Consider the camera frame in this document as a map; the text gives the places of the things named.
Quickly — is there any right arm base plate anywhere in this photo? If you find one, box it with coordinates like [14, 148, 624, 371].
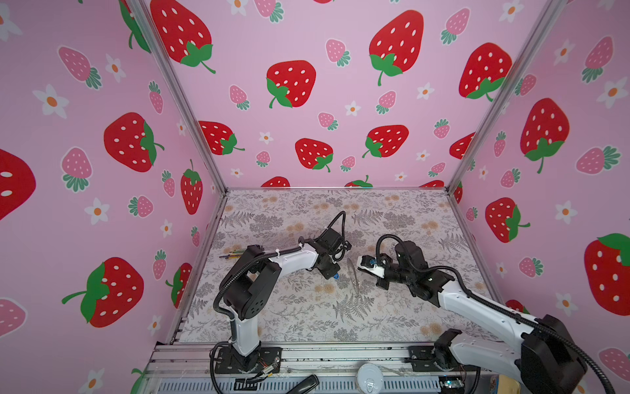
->
[404, 346, 477, 374]

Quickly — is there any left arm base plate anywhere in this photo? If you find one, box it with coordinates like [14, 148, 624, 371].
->
[213, 346, 283, 374]

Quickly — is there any black handle at front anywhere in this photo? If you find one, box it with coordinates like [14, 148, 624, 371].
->
[287, 374, 320, 394]

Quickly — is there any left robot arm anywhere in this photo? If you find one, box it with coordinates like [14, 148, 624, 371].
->
[213, 211, 352, 358]

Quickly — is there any black connector with coloured wires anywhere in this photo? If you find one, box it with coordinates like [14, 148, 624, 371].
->
[220, 250, 245, 259]

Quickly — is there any white round knob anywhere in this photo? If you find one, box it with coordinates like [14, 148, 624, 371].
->
[356, 363, 384, 394]

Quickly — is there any aluminium front rail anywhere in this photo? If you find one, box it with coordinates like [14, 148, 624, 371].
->
[139, 342, 497, 393]

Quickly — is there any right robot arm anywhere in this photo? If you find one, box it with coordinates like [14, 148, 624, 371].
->
[357, 236, 615, 393]

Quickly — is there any perforated metal ring disc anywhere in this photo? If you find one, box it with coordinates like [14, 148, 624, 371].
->
[346, 258, 361, 297]

